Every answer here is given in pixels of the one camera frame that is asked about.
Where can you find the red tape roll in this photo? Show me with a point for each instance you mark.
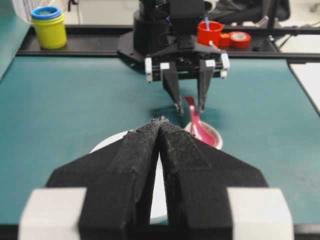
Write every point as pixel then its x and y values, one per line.
pixel 235 39

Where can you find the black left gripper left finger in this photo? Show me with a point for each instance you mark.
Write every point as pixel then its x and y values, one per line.
pixel 109 211

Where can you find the white round bowl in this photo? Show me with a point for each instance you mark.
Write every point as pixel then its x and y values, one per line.
pixel 135 155

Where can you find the red plastic cup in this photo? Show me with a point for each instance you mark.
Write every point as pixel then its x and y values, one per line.
pixel 205 35

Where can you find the pink ceramic spoon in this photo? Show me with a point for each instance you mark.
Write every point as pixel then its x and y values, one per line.
pixel 197 128

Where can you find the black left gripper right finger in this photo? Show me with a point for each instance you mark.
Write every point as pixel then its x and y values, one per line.
pixel 196 178

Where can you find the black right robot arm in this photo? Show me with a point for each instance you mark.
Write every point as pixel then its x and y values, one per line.
pixel 164 43

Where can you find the yellow stacked cups blue rims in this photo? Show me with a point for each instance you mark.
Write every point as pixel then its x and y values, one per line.
pixel 48 22

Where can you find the small speckled beige dish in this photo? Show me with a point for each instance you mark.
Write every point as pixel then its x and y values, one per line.
pixel 214 133

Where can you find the black aluminium frame rail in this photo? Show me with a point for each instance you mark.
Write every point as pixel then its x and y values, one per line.
pixel 114 41

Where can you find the black office chair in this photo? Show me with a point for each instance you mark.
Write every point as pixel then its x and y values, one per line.
pixel 239 11

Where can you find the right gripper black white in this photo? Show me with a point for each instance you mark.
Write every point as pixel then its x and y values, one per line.
pixel 199 58

